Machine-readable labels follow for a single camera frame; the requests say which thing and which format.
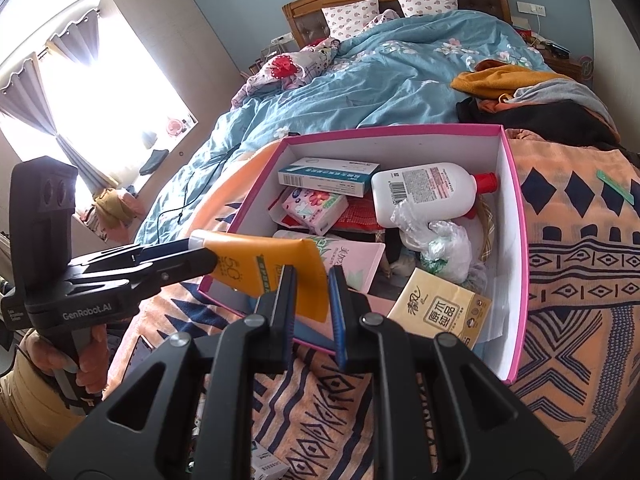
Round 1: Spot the cluttered bedside table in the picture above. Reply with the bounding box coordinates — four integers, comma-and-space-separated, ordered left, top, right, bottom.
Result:
245, 32, 296, 78

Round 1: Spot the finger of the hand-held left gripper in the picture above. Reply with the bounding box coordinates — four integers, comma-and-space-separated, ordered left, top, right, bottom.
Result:
115, 247, 219, 293
67, 238, 207, 273

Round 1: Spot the crumpled clear plastic bag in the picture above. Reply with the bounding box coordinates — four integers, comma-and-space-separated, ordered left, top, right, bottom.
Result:
390, 200, 488, 286

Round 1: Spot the person's left forearm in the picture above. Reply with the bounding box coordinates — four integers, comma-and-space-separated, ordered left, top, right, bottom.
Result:
0, 350, 101, 453

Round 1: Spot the white lotion bottle red cap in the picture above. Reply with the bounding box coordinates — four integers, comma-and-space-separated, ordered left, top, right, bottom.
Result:
371, 162, 501, 228

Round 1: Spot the blue and white medicine box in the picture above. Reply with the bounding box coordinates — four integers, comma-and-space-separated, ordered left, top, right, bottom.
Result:
277, 157, 381, 198

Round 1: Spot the grey curtain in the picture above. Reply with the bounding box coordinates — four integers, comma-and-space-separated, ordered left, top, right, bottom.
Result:
0, 52, 108, 191
47, 12, 103, 68

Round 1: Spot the orange sunscreen tube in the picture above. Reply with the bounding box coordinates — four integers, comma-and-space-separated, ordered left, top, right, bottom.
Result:
189, 229, 331, 322

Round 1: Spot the person's left hand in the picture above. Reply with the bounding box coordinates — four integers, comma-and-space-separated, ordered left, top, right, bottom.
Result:
17, 322, 108, 396

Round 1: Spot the grey garment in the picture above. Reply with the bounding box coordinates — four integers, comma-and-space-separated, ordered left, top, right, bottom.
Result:
505, 80, 621, 133

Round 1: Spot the green strip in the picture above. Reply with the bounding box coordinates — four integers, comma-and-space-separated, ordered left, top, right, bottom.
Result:
596, 170, 633, 206

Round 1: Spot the small white and green box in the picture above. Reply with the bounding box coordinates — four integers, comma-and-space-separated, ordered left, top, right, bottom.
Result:
250, 442, 291, 480

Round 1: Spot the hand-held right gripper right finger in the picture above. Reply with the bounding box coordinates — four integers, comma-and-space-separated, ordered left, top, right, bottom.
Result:
327, 265, 576, 480

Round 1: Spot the orange garment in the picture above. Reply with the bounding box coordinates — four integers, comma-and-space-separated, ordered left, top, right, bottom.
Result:
477, 97, 516, 113

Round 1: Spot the pink cardboard box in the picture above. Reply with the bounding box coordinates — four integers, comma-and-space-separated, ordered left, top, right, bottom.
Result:
197, 124, 530, 386

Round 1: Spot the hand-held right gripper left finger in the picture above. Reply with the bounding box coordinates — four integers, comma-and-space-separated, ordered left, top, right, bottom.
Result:
47, 264, 301, 480

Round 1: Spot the blue floral duvet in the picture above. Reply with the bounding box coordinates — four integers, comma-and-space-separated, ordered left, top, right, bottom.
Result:
135, 10, 553, 246

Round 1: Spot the mustard yellow garment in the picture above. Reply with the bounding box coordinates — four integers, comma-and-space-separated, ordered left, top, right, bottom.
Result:
451, 60, 571, 101

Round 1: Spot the pile of clothes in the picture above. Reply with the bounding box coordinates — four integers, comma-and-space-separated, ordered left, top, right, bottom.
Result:
82, 187, 143, 241

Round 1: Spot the black cable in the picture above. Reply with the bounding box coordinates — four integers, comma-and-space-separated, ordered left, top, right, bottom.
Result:
155, 142, 241, 226

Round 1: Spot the red patterned packet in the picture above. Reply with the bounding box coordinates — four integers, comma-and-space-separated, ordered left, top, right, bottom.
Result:
332, 194, 388, 233

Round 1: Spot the red and white floral cloth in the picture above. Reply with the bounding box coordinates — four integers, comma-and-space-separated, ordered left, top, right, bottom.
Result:
231, 35, 343, 108

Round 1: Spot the yellow tissue pack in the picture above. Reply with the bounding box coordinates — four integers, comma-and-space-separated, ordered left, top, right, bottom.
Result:
387, 267, 493, 351

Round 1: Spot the floral tissue pack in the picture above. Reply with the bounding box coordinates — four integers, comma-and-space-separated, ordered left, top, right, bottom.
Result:
281, 187, 348, 236

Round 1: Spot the black garment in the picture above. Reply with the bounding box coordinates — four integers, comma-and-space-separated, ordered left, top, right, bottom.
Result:
456, 96, 631, 151

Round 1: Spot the wooden nightstand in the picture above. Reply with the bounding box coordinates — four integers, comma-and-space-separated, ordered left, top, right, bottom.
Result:
542, 42, 596, 83

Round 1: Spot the white pillow with pink print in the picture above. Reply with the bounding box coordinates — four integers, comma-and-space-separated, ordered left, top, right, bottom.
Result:
321, 0, 381, 41
393, 0, 458, 18

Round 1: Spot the pink cosmetic tube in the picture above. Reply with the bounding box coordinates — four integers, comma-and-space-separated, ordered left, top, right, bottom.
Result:
272, 230, 387, 292

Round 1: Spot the orange patterned blanket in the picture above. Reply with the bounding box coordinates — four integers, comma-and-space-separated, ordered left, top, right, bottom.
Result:
107, 127, 640, 480

